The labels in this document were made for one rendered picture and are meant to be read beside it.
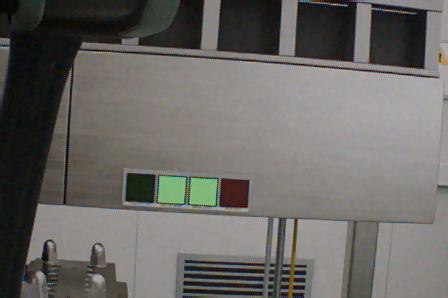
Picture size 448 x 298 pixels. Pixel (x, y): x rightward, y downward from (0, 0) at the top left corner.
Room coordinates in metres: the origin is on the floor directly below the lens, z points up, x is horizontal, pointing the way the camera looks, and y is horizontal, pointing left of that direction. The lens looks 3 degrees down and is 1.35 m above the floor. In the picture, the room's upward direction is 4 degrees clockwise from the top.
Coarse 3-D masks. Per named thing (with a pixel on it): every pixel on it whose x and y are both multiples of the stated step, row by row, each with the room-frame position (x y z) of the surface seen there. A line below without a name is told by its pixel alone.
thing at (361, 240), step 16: (352, 224) 1.99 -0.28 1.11; (368, 224) 1.98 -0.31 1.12; (352, 240) 1.98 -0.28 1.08; (368, 240) 1.98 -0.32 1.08; (352, 256) 1.98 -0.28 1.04; (368, 256) 1.98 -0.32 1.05; (352, 272) 1.98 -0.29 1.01; (368, 272) 1.98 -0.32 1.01; (352, 288) 1.98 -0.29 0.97; (368, 288) 1.98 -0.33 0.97
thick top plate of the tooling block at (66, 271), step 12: (48, 264) 1.70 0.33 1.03; (60, 264) 1.71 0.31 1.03; (72, 264) 1.72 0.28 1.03; (84, 264) 1.74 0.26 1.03; (108, 264) 1.76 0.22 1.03; (48, 276) 1.59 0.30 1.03; (60, 276) 1.60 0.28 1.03; (72, 276) 1.61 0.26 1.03; (84, 276) 1.62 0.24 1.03; (108, 276) 1.64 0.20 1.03; (48, 288) 1.48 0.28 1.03; (60, 288) 1.49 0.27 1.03; (72, 288) 1.50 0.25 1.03; (84, 288) 1.51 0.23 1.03; (108, 288) 1.53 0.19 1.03
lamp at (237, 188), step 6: (222, 180) 1.77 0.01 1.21; (228, 180) 1.77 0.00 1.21; (222, 186) 1.77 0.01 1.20; (228, 186) 1.77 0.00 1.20; (234, 186) 1.77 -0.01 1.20; (240, 186) 1.77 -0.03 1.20; (246, 186) 1.78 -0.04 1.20; (222, 192) 1.77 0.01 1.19; (228, 192) 1.77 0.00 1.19; (234, 192) 1.77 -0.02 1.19; (240, 192) 1.77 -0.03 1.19; (246, 192) 1.78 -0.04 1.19; (222, 198) 1.77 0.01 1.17; (228, 198) 1.77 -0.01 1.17; (234, 198) 1.77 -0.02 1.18; (240, 198) 1.77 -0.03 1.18; (246, 198) 1.78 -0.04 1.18; (222, 204) 1.77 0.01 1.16; (228, 204) 1.77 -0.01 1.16; (234, 204) 1.77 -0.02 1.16; (240, 204) 1.77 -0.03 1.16; (246, 204) 1.78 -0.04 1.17
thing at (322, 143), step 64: (0, 64) 1.72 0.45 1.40; (128, 64) 1.75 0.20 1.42; (192, 64) 1.77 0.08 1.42; (256, 64) 1.78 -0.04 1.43; (64, 128) 1.73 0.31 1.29; (128, 128) 1.75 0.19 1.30; (192, 128) 1.77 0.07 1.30; (256, 128) 1.78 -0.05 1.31; (320, 128) 1.80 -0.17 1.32; (384, 128) 1.82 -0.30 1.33; (64, 192) 1.74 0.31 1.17; (256, 192) 1.79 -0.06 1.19; (320, 192) 1.80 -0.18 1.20; (384, 192) 1.82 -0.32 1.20
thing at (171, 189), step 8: (160, 176) 1.75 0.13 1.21; (160, 184) 1.75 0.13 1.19; (168, 184) 1.75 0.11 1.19; (176, 184) 1.76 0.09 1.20; (184, 184) 1.76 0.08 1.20; (160, 192) 1.75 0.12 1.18; (168, 192) 1.75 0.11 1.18; (176, 192) 1.76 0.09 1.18; (184, 192) 1.76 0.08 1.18; (160, 200) 1.75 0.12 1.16; (168, 200) 1.75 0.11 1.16; (176, 200) 1.76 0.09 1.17
